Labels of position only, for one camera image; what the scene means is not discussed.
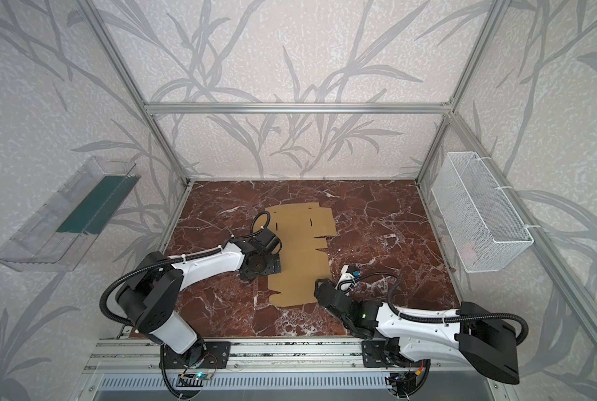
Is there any brown cardboard box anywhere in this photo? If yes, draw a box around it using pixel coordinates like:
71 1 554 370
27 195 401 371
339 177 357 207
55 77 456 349
266 202 337 307

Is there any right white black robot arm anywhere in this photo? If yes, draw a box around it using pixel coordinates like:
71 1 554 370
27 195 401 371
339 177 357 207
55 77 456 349
314 279 529 385

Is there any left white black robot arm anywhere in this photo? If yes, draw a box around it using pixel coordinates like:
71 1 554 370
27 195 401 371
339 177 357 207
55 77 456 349
99 228 283 355

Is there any black connector box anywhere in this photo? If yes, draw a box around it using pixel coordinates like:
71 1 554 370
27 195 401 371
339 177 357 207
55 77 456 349
385 373 418 399

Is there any green circuit board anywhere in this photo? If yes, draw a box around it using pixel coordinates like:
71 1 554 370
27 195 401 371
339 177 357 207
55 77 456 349
176 372 215 388

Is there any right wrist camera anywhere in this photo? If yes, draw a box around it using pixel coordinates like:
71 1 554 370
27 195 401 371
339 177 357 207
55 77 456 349
337 265 361 292

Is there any aluminium frame enclosure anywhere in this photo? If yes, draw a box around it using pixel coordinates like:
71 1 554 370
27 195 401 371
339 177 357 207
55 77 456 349
76 1 597 348

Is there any white wire mesh basket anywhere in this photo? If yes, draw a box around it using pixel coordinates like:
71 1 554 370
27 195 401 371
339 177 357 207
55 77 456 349
432 151 534 273

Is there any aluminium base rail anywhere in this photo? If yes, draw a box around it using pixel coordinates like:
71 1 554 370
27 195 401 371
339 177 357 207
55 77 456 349
80 337 507 374

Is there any clear plastic wall bin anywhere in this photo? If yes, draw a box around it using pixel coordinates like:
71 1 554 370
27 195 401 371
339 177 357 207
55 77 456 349
0 156 141 272

